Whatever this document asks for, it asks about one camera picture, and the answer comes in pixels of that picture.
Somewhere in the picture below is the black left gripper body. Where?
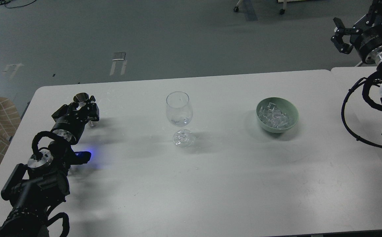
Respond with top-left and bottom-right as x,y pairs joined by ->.
50,110 -> 87,145

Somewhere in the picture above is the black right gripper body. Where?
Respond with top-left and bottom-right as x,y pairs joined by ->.
351,16 -> 382,65

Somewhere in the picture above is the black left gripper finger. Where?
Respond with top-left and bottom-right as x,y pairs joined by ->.
52,102 -> 79,120
84,95 -> 100,127

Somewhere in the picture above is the steel cocktail jigger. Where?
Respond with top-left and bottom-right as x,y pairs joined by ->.
73,92 -> 91,124

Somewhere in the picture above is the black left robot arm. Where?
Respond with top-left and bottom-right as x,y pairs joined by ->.
0,92 -> 100,237

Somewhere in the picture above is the clear wine glass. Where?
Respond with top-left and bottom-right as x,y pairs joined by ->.
166,91 -> 195,147

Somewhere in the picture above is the pile of ice cubes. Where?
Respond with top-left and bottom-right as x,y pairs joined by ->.
257,102 -> 295,130

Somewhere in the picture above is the white tape floor marker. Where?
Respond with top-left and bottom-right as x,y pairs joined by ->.
109,51 -> 127,76

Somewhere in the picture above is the green bowl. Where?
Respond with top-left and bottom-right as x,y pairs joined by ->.
255,97 -> 299,134

